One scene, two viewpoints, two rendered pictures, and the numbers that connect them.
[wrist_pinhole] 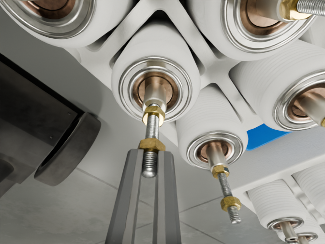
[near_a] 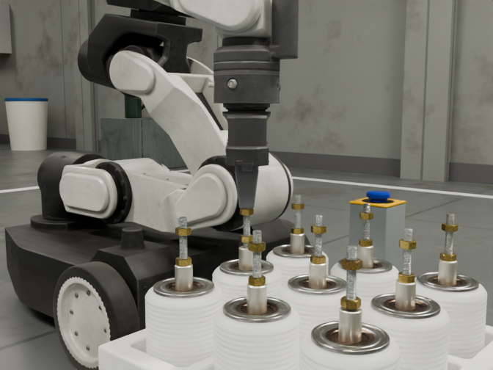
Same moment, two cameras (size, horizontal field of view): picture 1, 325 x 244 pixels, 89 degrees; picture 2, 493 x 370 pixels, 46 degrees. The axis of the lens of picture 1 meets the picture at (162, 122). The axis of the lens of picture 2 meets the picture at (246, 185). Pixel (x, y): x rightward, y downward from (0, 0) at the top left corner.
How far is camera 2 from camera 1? 0.79 m
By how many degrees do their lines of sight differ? 88
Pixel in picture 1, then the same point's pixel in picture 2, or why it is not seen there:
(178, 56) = (275, 272)
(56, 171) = (105, 269)
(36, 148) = (143, 269)
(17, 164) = (133, 252)
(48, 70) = not seen: hidden behind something
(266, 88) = not seen: hidden behind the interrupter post
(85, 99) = not seen: outside the picture
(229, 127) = (217, 291)
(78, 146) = (122, 299)
